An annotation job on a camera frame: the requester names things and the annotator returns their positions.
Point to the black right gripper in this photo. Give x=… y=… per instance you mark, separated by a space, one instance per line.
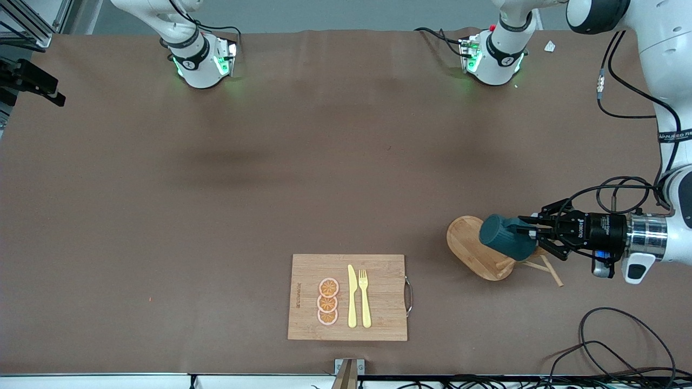
x=33 y=80

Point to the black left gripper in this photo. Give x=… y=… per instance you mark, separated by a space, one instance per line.
x=600 y=229

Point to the teal mug with beige inside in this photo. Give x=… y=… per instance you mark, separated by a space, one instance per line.
x=503 y=237

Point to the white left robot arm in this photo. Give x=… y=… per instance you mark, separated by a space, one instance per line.
x=667 y=54

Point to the wooden mug rack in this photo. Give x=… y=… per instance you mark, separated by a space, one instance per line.
x=465 y=240

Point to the brown table cover sheet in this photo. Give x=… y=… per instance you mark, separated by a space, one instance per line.
x=162 y=216

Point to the white paper scrap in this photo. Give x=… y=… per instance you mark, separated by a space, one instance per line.
x=550 y=46

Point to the wooden cutting board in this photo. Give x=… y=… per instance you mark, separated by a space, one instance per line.
x=386 y=319

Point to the yellow plastic fork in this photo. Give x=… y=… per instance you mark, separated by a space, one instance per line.
x=365 y=308

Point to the yellow plastic knife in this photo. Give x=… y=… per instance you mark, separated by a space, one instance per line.
x=352 y=302

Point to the orange slice toy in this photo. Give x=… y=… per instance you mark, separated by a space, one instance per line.
x=327 y=317
x=327 y=303
x=328 y=287

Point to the aluminium frame profile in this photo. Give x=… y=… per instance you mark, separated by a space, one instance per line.
x=32 y=29

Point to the metal mount bracket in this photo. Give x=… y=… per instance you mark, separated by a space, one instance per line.
x=348 y=373

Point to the white table edge rail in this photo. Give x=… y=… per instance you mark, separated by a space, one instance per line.
x=108 y=381

